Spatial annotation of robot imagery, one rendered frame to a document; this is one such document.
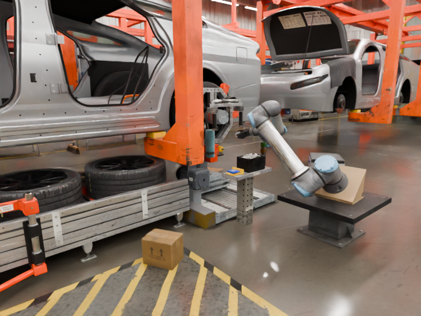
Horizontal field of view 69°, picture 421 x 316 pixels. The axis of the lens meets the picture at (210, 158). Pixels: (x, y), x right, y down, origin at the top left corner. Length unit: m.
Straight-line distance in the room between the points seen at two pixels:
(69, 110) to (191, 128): 0.91
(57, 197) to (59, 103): 0.69
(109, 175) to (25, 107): 0.72
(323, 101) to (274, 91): 0.80
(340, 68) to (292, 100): 0.88
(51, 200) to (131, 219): 0.54
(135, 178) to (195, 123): 0.62
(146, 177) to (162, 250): 0.65
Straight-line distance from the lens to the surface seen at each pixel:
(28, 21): 2.50
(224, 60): 3.31
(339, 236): 2.48
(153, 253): 2.06
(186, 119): 2.34
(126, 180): 2.38
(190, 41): 2.37
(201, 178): 2.69
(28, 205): 1.97
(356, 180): 2.47
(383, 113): 5.94
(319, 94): 5.19
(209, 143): 2.83
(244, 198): 2.52
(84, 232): 2.20
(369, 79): 9.90
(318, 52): 6.21
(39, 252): 2.10
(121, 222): 2.28
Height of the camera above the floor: 1.10
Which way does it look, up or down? 13 degrees down
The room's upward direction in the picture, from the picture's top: 1 degrees counter-clockwise
